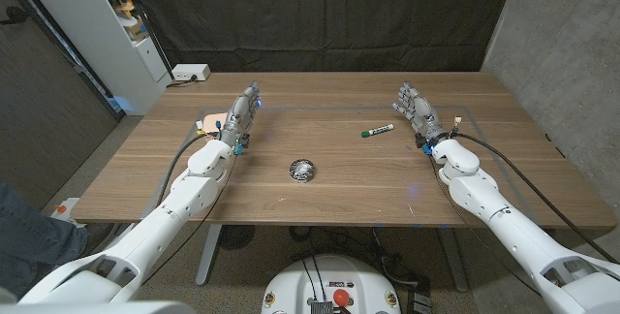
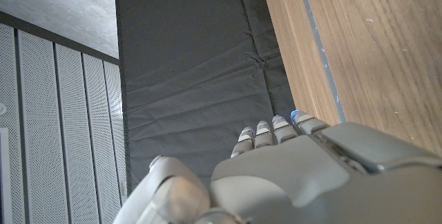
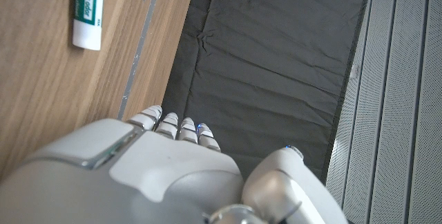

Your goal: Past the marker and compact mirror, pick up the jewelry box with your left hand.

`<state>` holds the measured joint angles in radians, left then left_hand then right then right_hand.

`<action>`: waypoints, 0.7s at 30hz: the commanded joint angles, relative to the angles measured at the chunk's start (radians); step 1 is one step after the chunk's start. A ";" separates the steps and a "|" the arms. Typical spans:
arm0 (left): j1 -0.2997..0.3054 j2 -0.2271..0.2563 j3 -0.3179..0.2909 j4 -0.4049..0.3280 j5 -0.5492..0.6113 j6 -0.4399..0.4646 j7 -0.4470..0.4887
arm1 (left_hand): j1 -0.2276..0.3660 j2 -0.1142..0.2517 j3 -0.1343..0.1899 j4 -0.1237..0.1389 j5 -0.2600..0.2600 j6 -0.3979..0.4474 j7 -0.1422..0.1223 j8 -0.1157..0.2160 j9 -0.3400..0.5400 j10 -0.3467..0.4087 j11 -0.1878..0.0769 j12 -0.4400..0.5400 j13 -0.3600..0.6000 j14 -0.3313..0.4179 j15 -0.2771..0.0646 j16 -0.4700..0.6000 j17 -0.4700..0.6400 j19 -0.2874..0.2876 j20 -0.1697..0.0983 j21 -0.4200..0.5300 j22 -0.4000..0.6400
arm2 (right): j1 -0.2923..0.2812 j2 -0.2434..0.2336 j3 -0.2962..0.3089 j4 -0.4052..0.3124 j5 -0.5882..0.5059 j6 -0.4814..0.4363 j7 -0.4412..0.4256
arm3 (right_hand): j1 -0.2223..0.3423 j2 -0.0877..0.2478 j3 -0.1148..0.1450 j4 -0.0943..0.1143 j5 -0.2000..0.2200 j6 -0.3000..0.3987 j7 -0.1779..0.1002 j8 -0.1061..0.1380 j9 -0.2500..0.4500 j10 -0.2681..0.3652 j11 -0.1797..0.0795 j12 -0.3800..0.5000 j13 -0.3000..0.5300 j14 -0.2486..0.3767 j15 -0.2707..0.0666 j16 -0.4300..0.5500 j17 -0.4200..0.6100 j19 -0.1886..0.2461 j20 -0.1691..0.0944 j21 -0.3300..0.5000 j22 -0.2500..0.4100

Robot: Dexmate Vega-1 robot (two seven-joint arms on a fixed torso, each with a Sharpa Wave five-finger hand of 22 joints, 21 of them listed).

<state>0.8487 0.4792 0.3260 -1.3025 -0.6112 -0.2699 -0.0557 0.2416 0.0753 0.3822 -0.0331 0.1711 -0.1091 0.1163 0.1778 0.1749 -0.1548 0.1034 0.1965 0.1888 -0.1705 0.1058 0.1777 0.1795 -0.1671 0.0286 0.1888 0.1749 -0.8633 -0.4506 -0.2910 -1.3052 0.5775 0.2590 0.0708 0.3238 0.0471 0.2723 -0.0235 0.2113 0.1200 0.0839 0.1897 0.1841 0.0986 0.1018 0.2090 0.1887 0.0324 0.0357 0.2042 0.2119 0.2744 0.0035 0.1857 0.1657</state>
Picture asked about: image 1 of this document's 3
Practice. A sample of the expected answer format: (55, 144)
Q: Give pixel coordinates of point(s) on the light blue floor item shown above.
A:
(123, 104)

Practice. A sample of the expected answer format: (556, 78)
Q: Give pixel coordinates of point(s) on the small cardboard box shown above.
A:
(136, 29)

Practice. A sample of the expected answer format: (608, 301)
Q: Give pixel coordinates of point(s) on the white marker with green cap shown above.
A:
(378, 131)

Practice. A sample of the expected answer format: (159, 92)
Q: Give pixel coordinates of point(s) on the yellow toy figure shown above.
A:
(126, 9)

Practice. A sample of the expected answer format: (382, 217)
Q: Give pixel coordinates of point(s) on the round black floor fan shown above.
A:
(236, 236)

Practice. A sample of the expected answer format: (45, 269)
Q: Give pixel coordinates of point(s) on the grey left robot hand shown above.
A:
(239, 113)

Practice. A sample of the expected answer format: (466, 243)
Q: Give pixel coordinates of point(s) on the person's leg in jeans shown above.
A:
(34, 236)

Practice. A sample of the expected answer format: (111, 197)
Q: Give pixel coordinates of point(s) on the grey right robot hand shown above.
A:
(422, 110)

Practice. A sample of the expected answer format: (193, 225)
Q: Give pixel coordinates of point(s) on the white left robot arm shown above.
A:
(145, 241)

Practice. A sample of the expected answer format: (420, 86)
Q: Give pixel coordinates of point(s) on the black backdrop stand pole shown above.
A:
(145, 23)

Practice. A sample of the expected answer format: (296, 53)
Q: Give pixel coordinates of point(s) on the white robot torso base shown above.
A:
(329, 280)

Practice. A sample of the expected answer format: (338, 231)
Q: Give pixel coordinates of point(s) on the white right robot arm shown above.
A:
(508, 227)

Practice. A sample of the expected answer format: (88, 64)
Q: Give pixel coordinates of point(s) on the white power strip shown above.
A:
(191, 72)

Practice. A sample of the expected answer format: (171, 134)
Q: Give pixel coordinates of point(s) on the small orange cap item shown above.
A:
(60, 209)

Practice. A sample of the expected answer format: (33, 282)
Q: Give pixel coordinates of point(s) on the round silver glitter compact mirror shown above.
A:
(302, 170)

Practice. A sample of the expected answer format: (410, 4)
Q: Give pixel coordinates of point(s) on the white shelf cabinet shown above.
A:
(92, 28)

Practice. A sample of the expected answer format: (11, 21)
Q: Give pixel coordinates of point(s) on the black backdrop curtain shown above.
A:
(319, 13)

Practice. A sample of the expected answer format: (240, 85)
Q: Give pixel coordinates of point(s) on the red emergency stop button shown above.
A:
(341, 297)

